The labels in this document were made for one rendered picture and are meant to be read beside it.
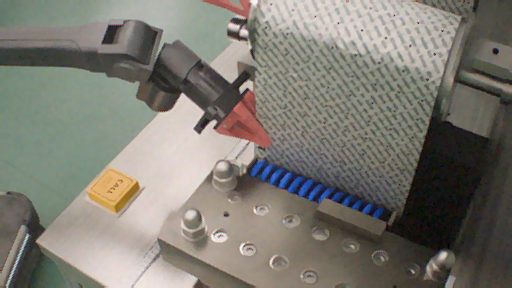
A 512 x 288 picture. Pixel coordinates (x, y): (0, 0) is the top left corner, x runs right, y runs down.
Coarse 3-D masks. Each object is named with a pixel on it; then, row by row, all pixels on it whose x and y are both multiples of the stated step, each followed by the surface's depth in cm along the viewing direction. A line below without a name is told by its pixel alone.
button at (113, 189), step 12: (108, 168) 93; (96, 180) 91; (108, 180) 91; (120, 180) 91; (132, 180) 91; (96, 192) 89; (108, 192) 89; (120, 192) 89; (132, 192) 91; (108, 204) 87; (120, 204) 88
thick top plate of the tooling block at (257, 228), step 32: (224, 192) 75; (256, 192) 75; (288, 192) 75; (224, 224) 71; (256, 224) 71; (288, 224) 72; (320, 224) 71; (192, 256) 68; (224, 256) 68; (256, 256) 68; (288, 256) 68; (320, 256) 67; (352, 256) 67; (384, 256) 68; (416, 256) 67
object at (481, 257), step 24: (504, 120) 57; (504, 144) 46; (504, 168) 39; (480, 192) 55; (504, 192) 33; (480, 216) 44; (504, 216) 29; (480, 240) 37; (504, 240) 26; (456, 264) 49; (480, 264) 31; (504, 264) 23
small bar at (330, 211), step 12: (324, 204) 71; (336, 204) 71; (324, 216) 71; (336, 216) 70; (348, 216) 70; (360, 216) 70; (348, 228) 70; (360, 228) 69; (372, 228) 68; (384, 228) 69
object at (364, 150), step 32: (256, 96) 72; (288, 96) 69; (320, 96) 66; (288, 128) 73; (320, 128) 70; (352, 128) 67; (384, 128) 64; (416, 128) 61; (288, 160) 77; (320, 160) 74; (352, 160) 70; (384, 160) 67; (416, 160) 65; (352, 192) 74; (384, 192) 71
